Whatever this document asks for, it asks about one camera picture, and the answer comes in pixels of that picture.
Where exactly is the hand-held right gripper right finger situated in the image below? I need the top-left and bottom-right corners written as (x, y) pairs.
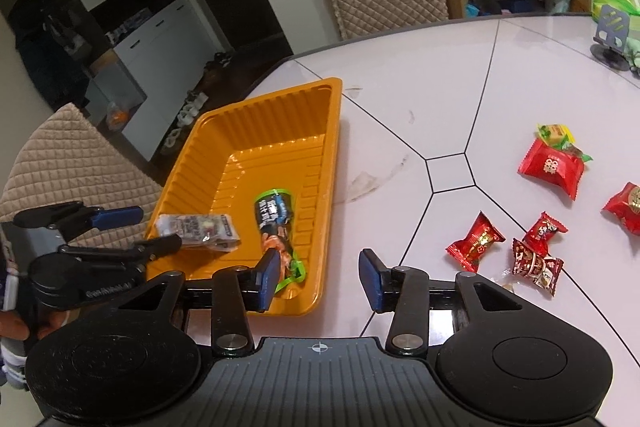
top-left (358, 249), bottom-right (525, 357)

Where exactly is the orange bag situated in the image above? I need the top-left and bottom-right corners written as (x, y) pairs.
top-left (107, 102), bottom-right (132, 130)

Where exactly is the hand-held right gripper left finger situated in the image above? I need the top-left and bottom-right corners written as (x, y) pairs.
top-left (112, 251), bottom-right (282, 357)

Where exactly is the grey snack packet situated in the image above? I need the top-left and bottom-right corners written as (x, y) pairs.
top-left (154, 213), bottom-right (242, 253)

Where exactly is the grey phone stand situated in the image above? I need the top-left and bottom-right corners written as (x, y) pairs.
top-left (590, 5), bottom-right (632, 72)

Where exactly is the small red gold candy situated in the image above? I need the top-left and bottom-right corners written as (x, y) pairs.
top-left (446, 211), bottom-right (507, 273)

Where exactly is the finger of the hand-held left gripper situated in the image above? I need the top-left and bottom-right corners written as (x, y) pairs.
top-left (14, 202), bottom-right (144, 231)
top-left (57, 234), bottom-right (182, 269)

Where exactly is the black green snack packet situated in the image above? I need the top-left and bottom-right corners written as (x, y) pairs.
top-left (253, 188), bottom-right (307, 294)

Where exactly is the red packet with white print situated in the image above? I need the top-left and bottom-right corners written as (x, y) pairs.
top-left (518, 138), bottom-right (587, 200)

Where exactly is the dark red patterned candy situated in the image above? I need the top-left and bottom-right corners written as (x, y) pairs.
top-left (511, 239), bottom-right (565, 298)

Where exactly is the orange plastic tray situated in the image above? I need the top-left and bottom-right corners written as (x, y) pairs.
top-left (145, 78), bottom-right (344, 317)

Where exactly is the white cabinet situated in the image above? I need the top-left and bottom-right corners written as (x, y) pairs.
top-left (82, 0), bottom-right (222, 162)

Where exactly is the row of shoes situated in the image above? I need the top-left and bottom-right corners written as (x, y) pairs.
top-left (164, 51), bottom-right (236, 152)

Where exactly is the person's left hand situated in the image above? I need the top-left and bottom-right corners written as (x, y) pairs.
top-left (0, 307), bottom-right (68, 342)

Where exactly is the red packet with gold print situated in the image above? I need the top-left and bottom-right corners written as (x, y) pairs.
top-left (601, 182), bottom-right (640, 236)

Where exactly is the red cartoon print candy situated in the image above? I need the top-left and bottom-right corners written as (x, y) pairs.
top-left (523, 212), bottom-right (569, 258)

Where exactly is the yellow green candy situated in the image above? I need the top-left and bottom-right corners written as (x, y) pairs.
top-left (537, 123), bottom-right (576, 148)

